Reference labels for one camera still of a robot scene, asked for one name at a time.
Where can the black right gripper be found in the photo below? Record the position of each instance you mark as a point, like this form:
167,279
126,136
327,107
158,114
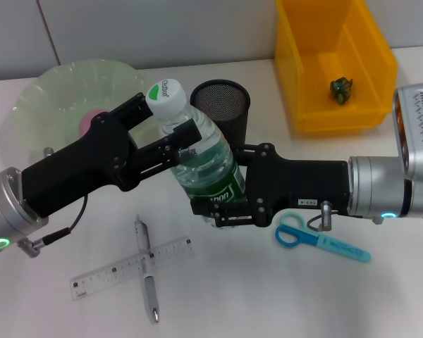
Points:
303,183

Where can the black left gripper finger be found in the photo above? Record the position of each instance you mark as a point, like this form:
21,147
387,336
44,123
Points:
187,132

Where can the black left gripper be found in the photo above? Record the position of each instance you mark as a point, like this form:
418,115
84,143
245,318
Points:
74,169

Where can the clear green-label water bottle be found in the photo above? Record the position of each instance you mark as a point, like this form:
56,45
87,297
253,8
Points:
204,165

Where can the pink peach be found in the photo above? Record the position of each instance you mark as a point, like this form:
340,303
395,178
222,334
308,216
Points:
88,121

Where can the dark green plastic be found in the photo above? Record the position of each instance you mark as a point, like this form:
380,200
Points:
341,91

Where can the black mesh pen holder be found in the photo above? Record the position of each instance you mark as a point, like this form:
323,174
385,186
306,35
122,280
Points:
232,105

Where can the blue scissors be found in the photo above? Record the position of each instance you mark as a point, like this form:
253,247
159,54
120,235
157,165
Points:
289,235

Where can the pale green glass fruit plate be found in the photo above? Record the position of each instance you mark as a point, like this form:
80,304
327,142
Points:
56,88

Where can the silver ballpoint pen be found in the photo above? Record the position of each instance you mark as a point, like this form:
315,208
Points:
151,292

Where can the transparent plastic ruler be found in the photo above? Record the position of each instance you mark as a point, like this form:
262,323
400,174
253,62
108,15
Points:
102,278

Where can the yellow plastic bin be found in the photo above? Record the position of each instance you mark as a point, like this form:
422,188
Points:
296,70

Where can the silver left wrist connector post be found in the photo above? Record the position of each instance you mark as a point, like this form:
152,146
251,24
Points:
48,151

